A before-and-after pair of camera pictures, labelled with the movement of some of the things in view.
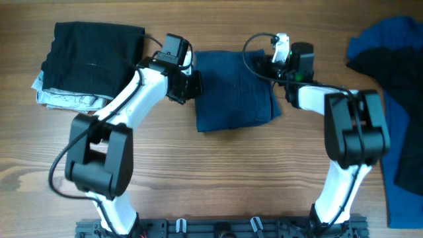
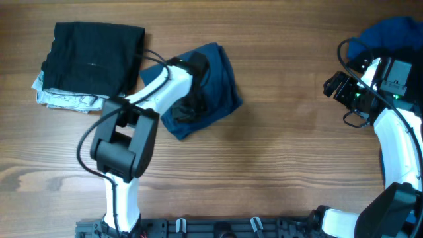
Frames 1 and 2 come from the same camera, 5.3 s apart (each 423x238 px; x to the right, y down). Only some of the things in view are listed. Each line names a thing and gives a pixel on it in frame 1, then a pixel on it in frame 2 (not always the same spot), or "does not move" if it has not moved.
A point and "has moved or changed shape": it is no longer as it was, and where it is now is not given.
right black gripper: x=267 y=62 → x=342 y=94
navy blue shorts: x=234 y=95 has moved or changed shape
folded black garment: x=92 y=58 does not move
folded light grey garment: x=80 y=102 does not move
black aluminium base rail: x=349 y=229 does not move
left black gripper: x=197 y=89 → x=186 y=116
